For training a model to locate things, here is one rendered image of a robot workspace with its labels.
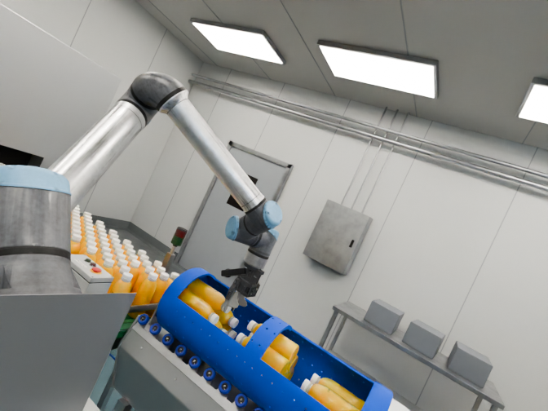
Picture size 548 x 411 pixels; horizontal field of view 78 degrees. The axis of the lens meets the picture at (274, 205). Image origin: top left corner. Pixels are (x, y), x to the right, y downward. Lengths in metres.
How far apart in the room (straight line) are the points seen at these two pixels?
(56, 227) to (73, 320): 0.18
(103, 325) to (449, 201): 4.20
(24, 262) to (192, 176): 5.42
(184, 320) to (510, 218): 3.88
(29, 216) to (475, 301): 4.26
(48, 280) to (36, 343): 0.10
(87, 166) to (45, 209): 0.32
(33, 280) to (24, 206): 0.14
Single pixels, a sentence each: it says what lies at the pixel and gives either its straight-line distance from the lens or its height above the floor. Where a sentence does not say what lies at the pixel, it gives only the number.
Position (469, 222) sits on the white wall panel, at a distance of 4.53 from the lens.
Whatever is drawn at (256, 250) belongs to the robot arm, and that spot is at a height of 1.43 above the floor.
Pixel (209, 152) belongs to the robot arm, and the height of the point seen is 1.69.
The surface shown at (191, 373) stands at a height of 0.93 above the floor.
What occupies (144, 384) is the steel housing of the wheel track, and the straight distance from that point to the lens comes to 1.57.
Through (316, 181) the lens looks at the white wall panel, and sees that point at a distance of 4.89.
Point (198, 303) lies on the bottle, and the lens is 1.42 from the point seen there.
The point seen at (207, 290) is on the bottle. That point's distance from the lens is 1.46.
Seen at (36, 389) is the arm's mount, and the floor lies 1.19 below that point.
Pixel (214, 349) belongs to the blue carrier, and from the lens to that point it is 1.32.
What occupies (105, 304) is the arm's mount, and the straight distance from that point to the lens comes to 0.70.
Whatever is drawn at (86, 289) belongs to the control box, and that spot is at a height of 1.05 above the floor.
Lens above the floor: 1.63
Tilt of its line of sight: 1 degrees down
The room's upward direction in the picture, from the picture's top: 25 degrees clockwise
